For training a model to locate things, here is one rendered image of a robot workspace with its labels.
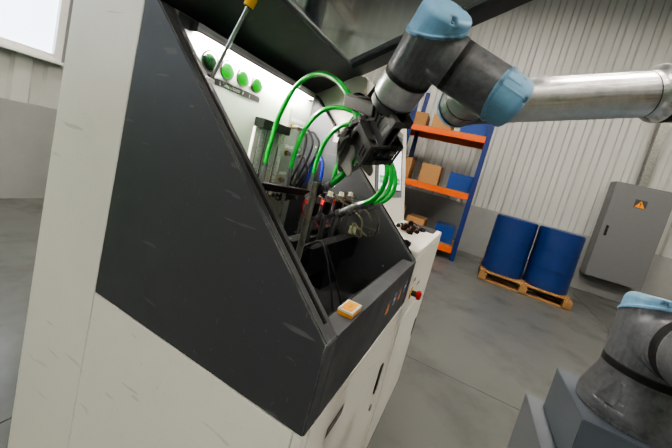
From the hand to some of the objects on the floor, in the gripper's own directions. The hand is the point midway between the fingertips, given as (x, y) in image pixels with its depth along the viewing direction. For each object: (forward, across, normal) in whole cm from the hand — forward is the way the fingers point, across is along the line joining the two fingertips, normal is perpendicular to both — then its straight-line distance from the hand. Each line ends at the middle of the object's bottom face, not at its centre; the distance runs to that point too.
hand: (346, 165), depth 69 cm
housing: (+139, -23, -27) cm, 144 cm away
